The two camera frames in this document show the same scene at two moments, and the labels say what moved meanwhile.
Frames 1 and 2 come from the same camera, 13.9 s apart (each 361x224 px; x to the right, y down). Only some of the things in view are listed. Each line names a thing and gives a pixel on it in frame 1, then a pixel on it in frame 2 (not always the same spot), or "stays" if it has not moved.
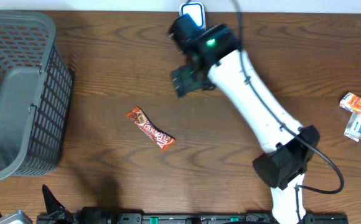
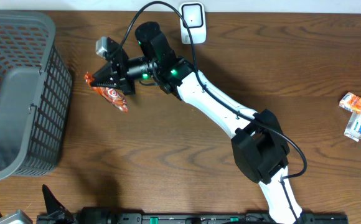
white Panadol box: (358, 124) stays
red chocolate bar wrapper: (138, 116) → (112, 95)
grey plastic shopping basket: (26, 93) stays
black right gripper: (187, 78) → (120, 79)
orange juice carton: (353, 103) stays
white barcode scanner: (196, 10) stays
